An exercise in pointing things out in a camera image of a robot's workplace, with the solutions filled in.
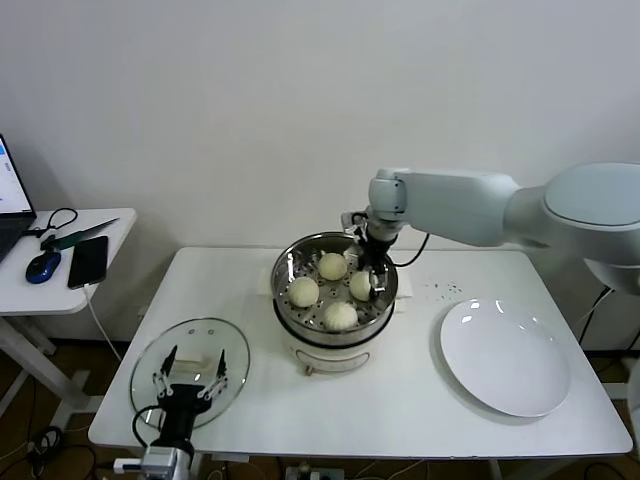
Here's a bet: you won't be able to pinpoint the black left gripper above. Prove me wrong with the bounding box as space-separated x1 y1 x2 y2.
152 344 230 446

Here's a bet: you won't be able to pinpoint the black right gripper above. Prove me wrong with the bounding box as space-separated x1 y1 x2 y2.
350 228 396 302

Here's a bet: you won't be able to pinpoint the white steamed baozi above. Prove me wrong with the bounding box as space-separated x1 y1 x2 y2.
318 252 349 281
288 277 321 308
348 271 376 302
323 300 359 332

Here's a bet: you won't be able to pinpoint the round glass pot lid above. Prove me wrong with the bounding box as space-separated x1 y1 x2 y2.
130 316 251 430

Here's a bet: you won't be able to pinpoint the perforated steel steamer basket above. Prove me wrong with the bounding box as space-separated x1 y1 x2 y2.
271 230 400 346

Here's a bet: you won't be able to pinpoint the white electric pot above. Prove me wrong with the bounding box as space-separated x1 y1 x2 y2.
256 267 415 377

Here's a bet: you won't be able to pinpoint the black smartphone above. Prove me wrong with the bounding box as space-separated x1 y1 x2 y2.
67 236 110 290

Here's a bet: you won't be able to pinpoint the large white plate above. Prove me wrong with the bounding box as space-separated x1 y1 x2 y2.
439 298 573 419

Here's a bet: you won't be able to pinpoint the floor power strip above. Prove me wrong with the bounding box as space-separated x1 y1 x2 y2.
284 464 346 480

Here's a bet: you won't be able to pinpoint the dark green flat tool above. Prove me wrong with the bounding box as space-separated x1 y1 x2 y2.
40 217 121 253

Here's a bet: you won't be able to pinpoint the white side table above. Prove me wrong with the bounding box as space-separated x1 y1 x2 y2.
0 208 139 426

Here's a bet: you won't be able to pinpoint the blue computer mouse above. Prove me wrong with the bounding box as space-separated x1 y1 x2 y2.
25 251 62 286

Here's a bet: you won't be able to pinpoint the black laptop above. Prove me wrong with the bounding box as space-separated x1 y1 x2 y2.
0 133 39 264

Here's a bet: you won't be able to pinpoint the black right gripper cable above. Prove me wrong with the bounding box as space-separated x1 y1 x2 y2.
387 232 431 269

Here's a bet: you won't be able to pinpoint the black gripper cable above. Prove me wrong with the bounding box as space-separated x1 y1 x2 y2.
387 232 431 269
132 404 166 449

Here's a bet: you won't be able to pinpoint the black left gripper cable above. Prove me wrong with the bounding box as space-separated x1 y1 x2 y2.
132 404 166 449

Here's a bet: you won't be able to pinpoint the white charging cable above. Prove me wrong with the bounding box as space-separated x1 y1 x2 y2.
83 282 124 362

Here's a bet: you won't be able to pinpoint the black floor cables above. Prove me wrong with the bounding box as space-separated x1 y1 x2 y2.
24 424 101 480

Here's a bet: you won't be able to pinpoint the black wall cable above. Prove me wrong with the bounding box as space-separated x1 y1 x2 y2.
574 287 616 341

